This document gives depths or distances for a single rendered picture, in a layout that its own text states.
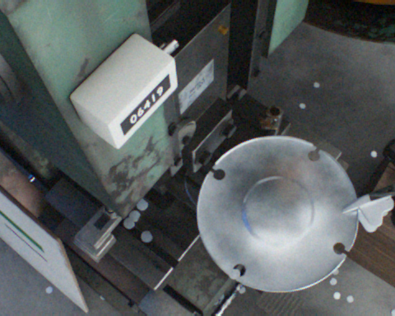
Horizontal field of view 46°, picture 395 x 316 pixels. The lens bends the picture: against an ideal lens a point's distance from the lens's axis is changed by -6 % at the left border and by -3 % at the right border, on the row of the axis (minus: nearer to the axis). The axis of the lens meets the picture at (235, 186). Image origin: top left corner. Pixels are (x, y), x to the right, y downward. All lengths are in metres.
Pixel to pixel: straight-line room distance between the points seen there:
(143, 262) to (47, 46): 0.68
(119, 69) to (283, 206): 0.57
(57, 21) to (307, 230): 0.65
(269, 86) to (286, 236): 1.14
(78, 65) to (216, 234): 0.57
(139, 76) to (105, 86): 0.02
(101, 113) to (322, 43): 1.79
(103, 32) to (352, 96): 1.68
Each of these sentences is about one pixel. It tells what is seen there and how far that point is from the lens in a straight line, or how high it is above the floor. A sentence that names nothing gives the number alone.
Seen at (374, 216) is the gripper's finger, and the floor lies 0.83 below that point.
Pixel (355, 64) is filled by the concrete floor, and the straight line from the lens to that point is 2.06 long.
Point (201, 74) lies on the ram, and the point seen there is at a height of 1.08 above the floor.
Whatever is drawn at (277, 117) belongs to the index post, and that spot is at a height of 0.79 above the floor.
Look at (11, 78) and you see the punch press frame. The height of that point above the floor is 1.33.
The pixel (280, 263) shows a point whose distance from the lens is 0.85.
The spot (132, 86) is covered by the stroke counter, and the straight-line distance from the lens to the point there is 0.34.
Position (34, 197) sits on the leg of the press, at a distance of 1.11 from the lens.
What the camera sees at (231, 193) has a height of 0.79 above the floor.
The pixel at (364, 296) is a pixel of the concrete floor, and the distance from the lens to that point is 1.71.
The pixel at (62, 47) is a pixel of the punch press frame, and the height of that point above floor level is 1.38.
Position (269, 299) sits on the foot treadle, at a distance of 1.48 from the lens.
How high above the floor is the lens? 1.62
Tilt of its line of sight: 70 degrees down
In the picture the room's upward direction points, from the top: 7 degrees clockwise
